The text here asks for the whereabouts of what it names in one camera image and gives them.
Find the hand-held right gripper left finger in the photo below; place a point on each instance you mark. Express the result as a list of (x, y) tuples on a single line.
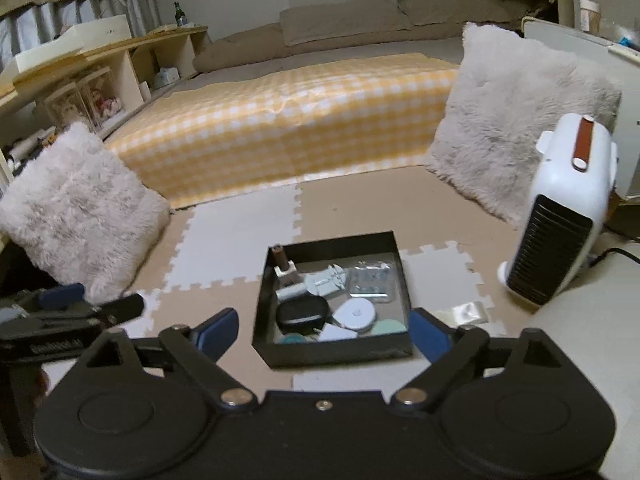
[(217, 332)]

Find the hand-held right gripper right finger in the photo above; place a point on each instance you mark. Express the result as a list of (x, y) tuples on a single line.
[(430, 332)]

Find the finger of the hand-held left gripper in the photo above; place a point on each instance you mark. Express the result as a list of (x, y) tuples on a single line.
[(62, 295), (120, 309)]

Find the teal round case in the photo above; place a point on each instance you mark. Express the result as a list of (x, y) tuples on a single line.
[(292, 340)]

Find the white round tape measure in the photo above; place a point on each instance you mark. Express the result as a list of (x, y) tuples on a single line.
[(356, 314)]

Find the clear plastic case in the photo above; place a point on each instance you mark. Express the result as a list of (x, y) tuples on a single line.
[(371, 282)]

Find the black oval case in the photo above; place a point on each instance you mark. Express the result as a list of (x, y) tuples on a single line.
[(300, 314)]

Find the cosmetic bottle with brown cap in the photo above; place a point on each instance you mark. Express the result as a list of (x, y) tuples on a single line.
[(286, 272)]

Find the white charger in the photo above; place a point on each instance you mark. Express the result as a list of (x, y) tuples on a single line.
[(337, 333)]

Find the black box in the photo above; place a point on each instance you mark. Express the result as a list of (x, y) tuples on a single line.
[(340, 355)]

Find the white watch tool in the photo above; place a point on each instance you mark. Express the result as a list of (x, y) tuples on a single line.
[(327, 279)]

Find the cream tape strip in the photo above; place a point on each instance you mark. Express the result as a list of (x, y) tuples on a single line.
[(467, 312)]

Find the fluffy white pillow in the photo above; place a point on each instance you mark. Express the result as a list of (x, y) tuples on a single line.
[(75, 200), (510, 110)]

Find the foam puzzle floor mat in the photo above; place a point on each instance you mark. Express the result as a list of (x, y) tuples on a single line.
[(230, 230)]

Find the white fan heater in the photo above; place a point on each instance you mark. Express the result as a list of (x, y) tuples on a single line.
[(565, 200)]

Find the clear display case with doll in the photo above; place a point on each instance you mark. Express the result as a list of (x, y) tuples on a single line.
[(62, 105), (100, 97)]

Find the yellow checkered mattress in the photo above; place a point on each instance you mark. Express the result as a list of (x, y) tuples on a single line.
[(280, 125)]

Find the tissue box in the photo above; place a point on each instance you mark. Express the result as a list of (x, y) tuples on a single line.
[(166, 77)]

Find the wooden shelf unit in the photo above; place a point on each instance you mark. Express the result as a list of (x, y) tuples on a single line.
[(130, 55)]

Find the white tray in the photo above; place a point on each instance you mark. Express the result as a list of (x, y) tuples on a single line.
[(75, 42)]

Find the grey curtain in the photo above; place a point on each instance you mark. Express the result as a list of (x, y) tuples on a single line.
[(75, 15)]

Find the long beige bolster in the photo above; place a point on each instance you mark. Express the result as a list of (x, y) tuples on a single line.
[(235, 50)]

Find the green glass bottle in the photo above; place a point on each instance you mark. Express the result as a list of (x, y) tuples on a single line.
[(180, 16)]

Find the white cabinet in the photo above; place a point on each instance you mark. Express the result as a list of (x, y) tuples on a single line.
[(560, 50)]

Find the beige pillow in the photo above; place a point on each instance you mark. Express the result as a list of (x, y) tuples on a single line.
[(340, 17)]

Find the jar with cream lid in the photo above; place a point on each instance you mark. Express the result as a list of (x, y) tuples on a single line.
[(590, 15)]

